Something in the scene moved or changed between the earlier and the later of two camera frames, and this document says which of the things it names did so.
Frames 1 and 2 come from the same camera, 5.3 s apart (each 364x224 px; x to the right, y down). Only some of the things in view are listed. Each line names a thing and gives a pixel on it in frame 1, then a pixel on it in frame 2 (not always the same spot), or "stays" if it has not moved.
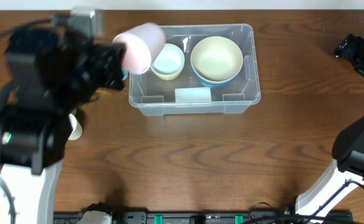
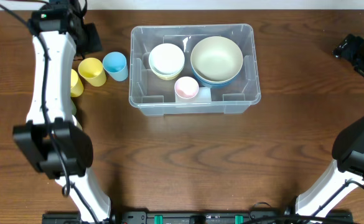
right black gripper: x=346 y=48 stays
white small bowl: x=170 y=61 stays
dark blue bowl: x=215 y=84 stays
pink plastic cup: x=140 y=44 -> x=186 y=87
